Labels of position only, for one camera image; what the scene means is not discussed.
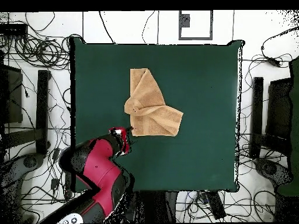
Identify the tan terry towel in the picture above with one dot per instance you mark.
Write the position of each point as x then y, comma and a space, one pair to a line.
147, 98

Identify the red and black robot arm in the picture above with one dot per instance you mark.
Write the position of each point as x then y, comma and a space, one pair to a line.
100, 168

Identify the dark green table cloth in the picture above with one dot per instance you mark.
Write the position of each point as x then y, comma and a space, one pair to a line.
198, 81

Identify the black floor stand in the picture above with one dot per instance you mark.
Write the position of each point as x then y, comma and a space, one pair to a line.
257, 112
42, 112

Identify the grey chair base leg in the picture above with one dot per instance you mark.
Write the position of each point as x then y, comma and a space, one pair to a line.
268, 168
30, 161

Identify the black power strip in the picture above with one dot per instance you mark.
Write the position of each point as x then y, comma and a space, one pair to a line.
216, 205

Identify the small black device box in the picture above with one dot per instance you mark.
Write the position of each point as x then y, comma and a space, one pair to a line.
12, 29

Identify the black power adapter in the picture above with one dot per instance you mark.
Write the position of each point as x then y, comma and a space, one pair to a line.
273, 61

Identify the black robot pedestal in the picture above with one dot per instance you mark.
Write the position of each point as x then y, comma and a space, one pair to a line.
154, 207

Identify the grey square frame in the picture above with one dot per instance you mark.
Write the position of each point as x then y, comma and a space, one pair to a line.
184, 21

